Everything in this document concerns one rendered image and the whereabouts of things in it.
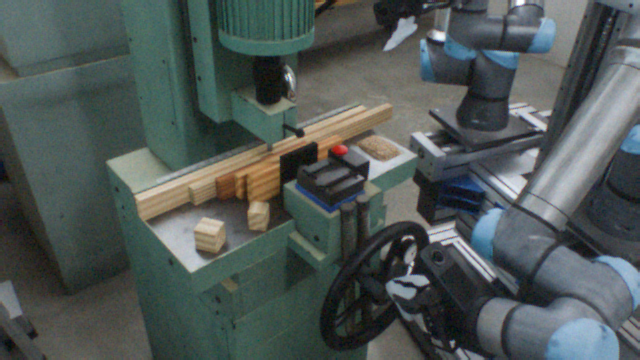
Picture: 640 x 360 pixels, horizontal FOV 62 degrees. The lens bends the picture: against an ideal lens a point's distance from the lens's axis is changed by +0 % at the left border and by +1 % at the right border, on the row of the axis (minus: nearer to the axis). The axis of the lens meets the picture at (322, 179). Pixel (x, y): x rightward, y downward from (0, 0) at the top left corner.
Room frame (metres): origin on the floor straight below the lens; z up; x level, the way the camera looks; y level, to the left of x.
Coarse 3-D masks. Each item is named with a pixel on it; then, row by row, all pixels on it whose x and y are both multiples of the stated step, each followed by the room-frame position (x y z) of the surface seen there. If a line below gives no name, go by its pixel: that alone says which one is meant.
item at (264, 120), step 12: (252, 84) 1.02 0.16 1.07; (240, 96) 0.97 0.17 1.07; (252, 96) 0.97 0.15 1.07; (240, 108) 0.97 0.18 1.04; (252, 108) 0.93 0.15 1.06; (264, 108) 0.92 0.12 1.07; (276, 108) 0.92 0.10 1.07; (288, 108) 0.92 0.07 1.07; (240, 120) 0.97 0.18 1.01; (252, 120) 0.94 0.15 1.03; (264, 120) 0.90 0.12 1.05; (276, 120) 0.90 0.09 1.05; (288, 120) 0.92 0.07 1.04; (252, 132) 0.94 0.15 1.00; (264, 132) 0.91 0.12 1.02; (276, 132) 0.90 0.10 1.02; (288, 132) 0.92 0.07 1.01
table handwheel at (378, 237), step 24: (384, 240) 0.68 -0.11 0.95; (336, 264) 0.76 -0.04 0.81; (360, 264) 0.64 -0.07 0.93; (384, 264) 0.71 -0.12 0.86; (336, 288) 0.62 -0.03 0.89; (360, 288) 0.70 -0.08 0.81; (336, 312) 0.61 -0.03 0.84; (384, 312) 0.74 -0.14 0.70; (336, 336) 0.62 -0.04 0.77; (360, 336) 0.67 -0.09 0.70
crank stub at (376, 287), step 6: (360, 276) 0.64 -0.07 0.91; (366, 276) 0.63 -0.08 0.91; (360, 282) 0.63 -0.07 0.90; (366, 282) 0.62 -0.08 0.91; (372, 282) 0.62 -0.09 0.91; (366, 288) 0.61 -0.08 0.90; (372, 288) 0.61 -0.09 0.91; (378, 288) 0.61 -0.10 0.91; (384, 288) 0.61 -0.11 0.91; (372, 294) 0.60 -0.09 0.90; (378, 294) 0.60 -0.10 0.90; (384, 294) 0.61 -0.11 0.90
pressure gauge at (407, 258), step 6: (408, 240) 0.98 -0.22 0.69; (414, 240) 0.99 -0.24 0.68; (402, 246) 0.96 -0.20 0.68; (408, 246) 0.96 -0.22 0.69; (414, 246) 0.97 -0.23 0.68; (402, 252) 0.95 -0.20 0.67; (408, 252) 0.95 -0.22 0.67; (414, 252) 0.97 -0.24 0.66; (402, 258) 0.94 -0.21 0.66; (408, 258) 0.96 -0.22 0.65
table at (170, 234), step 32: (416, 160) 1.04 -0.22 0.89; (160, 224) 0.75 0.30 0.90; (192, 224) 0.76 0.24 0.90; (224, 224) 0.76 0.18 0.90; (288, 224) 0.78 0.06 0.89; (384, 224) 0.83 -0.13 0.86; (160, 256) 0.72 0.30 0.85; (192, 256) 0.67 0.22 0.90; (224, 256) 0.68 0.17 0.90; (256, 256) 0.72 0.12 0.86; (320, 256) 0.72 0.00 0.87; (192, 288) 0.63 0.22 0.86
